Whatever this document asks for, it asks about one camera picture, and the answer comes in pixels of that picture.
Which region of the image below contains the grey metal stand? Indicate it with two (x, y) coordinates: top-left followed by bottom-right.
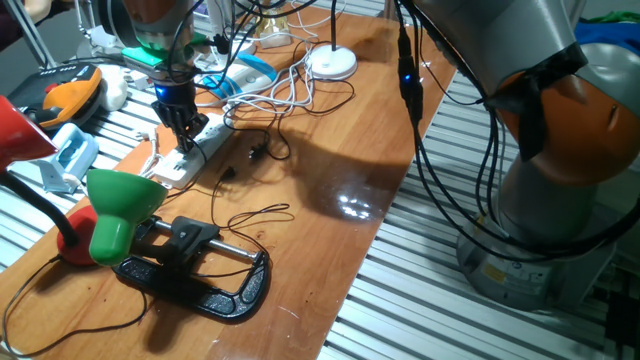
(4, 0), (59, 70)

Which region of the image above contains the person forearm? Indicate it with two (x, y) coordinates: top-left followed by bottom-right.
(22, 0), (55, 24)

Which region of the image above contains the glossy wooden board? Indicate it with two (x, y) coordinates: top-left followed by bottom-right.
(0, 2), (457, 360)

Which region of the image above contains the red gooseneck desk lamp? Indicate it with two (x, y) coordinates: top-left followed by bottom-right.
(0, 94), (100, 267)

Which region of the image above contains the orange black teach pendant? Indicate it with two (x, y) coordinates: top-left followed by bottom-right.
(7, 62), (104, 132)

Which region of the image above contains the white cable bundle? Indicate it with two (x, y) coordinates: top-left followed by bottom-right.
(192, 0), (346, 116)

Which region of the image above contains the golden foil packet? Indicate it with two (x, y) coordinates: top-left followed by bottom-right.
(256, 8), (294, 50)

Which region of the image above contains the black white-lamp power cord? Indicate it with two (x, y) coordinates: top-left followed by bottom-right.
(222, 38), (357, 162)

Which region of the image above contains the white round lamp base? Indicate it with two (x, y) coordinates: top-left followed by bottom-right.
(305, 0), (359, 82)

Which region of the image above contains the white power strip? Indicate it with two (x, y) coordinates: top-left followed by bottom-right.
(152, 112), (236, 190)

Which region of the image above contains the black C-clamp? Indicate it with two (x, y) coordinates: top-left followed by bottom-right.
(85, 168), (274, 324)

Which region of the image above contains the white blue folding lamp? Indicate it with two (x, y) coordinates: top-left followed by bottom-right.
(197, 0), (279, 101)

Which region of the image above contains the aluminium frame post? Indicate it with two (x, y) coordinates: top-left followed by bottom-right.
(382, 0), (407, 21)

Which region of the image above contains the light blue white box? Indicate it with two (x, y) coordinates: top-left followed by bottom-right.
(36, 122), (100, 195)

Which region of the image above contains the green cloth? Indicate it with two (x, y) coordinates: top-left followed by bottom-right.
(579, 9), (640, 25)

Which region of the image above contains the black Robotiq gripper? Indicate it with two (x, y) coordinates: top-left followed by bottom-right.
(151, 79), (210, 152)

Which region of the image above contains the blue plastic bag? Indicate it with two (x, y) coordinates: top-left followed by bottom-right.
(573, 19), (640, 56)

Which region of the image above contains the black green-lamp power cord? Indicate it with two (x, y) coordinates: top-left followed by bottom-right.
(192, 164), (291, 281)

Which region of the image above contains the black round fan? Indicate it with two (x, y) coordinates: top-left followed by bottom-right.
(94, 0), (137, 49)

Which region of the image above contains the white lumpy object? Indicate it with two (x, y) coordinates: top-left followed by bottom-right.
(98, 64), (129, 112)

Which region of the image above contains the black red-lamp power cord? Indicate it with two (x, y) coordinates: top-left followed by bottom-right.
(1, 134), (209, 359)

